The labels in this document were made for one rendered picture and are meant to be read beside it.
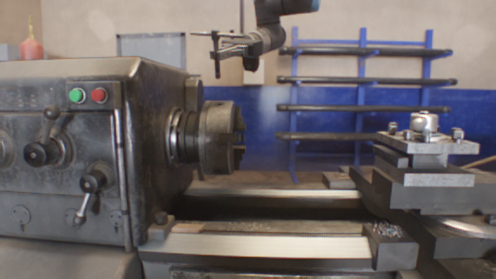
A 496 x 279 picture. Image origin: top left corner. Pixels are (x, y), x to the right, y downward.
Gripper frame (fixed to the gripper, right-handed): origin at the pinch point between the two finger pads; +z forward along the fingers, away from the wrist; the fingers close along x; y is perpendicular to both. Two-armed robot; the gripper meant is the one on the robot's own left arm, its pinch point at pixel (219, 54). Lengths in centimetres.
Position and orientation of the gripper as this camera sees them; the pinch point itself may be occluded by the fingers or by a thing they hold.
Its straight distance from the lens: 76.4
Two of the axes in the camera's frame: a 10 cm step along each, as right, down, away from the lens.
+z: -5.9, 4.0, -7.0
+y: -0.4, -8.8, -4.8
